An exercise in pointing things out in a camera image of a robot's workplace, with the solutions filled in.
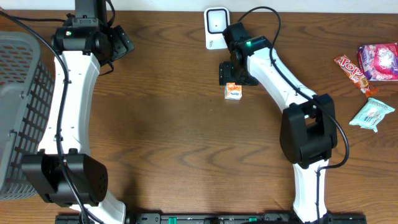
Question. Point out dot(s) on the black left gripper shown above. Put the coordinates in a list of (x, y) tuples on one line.
[(123, 42)]

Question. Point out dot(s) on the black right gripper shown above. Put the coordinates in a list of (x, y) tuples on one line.
[(224, 76)]

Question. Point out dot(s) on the small orange box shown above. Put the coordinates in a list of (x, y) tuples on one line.
[(233, 91)]

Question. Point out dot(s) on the orange chocolate bar wrapper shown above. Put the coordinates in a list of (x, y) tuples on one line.
[(356, 76)]

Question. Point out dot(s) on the teal wet wipes packet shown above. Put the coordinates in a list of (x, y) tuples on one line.
[(371, 114)]

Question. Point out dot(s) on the red purple pad packet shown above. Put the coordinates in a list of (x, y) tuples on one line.
[(378, 61)]

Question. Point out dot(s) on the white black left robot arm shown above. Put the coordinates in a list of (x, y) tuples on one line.
[(63, 171)]

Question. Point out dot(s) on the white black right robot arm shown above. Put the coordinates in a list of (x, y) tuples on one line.
[(307, 132)]

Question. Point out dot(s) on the grey plastic mesh basket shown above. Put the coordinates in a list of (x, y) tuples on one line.
[(26, 95)]

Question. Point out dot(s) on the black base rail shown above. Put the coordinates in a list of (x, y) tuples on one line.
[(283, 218)]

